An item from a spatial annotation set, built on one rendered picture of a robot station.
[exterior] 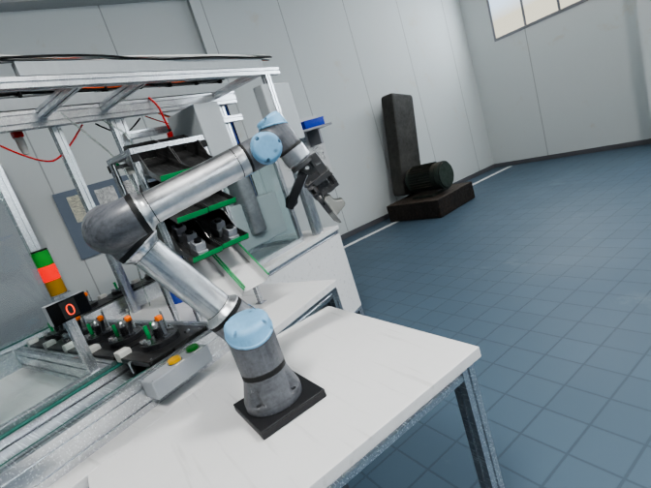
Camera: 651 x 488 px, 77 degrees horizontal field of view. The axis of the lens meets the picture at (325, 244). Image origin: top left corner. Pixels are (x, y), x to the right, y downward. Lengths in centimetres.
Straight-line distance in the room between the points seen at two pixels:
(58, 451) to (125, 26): 518
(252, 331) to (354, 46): 667
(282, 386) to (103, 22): 531
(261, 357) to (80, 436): 57
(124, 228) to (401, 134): 628
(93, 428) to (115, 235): 61
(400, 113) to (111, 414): 635
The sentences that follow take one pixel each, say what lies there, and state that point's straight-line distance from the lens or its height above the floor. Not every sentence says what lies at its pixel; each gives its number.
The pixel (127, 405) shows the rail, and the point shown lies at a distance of 141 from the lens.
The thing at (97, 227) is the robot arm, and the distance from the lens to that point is 98.
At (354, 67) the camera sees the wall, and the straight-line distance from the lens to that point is 727.
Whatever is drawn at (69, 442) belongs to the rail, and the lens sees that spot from 136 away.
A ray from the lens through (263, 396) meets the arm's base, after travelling 106.
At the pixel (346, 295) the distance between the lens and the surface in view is 321.
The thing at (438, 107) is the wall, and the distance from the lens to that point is 844.
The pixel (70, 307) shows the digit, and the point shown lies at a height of 121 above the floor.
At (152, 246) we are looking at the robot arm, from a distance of 109.
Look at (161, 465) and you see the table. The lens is 117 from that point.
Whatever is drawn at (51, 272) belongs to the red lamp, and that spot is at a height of 134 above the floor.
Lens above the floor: 144
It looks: 12 degrees down
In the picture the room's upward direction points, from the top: 18 degrees counter-clockwise
